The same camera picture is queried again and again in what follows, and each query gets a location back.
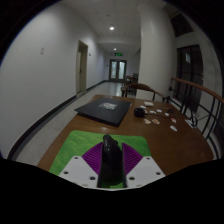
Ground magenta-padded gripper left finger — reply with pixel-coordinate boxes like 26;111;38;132
58;142;105;188

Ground dark tall window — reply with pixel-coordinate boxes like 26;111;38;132
175;44;203;113

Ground flat black box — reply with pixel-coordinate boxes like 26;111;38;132
74;97;133;127

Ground black vertical computer mouse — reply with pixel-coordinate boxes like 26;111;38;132
97;134;128;188

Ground small black round object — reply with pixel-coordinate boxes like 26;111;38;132
133;107;146;118

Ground wooden chair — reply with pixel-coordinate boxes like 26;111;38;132
120;82;170;103

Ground black railing with wooden handrail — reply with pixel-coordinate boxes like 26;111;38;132
168;77;224;158

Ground glass double doors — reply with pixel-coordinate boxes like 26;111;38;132
108;59;128;82

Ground green mouse pad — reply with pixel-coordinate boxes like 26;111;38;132
48;129;152;190

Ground white single door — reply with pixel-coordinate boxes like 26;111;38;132
75;39;89;95

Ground dark transom window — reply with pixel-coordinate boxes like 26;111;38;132
170;12;194;38

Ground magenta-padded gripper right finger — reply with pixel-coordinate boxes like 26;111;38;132
121;142;166;188

